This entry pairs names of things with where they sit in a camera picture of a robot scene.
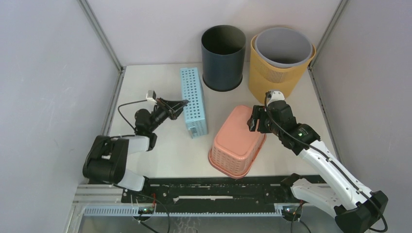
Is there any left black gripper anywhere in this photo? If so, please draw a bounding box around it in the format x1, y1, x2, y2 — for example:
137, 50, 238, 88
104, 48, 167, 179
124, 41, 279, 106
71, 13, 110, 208
148, 98, 189, 133

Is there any blue plastic basket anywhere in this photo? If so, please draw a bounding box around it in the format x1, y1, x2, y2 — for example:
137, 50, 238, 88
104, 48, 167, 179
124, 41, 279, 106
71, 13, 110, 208
180, 67, 208, 138

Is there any pink plastic basket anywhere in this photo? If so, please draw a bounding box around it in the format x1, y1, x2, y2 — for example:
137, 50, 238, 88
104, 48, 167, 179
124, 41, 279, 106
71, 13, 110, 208
208, 105, 266, 179

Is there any dark blue cylindrical bin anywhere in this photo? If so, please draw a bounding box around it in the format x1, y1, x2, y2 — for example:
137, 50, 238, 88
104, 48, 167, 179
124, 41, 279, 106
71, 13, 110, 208
201, 25, 246, 92

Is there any grey bin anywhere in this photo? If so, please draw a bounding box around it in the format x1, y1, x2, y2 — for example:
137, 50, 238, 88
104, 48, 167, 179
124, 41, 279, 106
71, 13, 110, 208
252, 27, 315, 68

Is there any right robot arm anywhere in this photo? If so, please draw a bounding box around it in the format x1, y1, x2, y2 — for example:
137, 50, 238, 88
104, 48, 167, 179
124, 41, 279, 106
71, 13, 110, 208
247, 100, 389, 233

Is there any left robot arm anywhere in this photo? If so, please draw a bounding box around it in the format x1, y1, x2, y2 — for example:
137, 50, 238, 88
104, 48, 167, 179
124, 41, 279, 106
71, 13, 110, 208
82, 98, 189, 202

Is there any yellow perforated bin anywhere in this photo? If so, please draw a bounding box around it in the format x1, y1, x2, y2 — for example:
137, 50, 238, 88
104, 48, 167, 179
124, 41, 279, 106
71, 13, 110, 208
248, 35, 316, 103

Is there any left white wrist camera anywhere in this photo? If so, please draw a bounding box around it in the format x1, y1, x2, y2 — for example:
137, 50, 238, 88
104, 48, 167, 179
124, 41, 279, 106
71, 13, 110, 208
146, 90, 157, 104

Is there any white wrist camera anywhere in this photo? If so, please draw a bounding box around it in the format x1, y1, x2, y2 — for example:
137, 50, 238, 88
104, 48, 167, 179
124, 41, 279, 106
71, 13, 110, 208
146, 90, 157, 104
265, 90, 285, 105

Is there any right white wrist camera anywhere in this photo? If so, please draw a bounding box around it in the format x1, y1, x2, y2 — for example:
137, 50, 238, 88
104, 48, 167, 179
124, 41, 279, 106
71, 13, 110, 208
265, 90, 285, 105

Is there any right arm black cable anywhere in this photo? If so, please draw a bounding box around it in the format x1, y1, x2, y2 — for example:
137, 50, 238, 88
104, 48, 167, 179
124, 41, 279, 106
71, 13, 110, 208
264, 91, 389, 233

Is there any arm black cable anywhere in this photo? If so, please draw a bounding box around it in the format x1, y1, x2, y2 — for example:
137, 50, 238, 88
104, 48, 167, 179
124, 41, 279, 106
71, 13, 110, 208
264, 91, 389, 233
117, 100, 149, 133

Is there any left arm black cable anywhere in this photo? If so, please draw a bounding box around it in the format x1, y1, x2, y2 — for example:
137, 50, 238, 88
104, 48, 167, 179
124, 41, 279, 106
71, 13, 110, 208
117, 100, 149, 133

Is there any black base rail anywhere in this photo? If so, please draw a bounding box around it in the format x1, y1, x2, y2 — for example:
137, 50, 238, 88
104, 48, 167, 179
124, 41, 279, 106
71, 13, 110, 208
121, 176, 300, 215

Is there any aluminium frame rail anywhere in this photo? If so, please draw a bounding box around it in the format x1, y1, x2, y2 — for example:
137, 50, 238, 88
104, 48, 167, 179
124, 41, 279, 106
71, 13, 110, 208
73, 184, 123, 205

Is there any white slotted cable duct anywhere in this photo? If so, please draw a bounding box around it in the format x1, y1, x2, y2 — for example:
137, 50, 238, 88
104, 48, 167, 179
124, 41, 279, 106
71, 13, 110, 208
82, 205, 287, 217

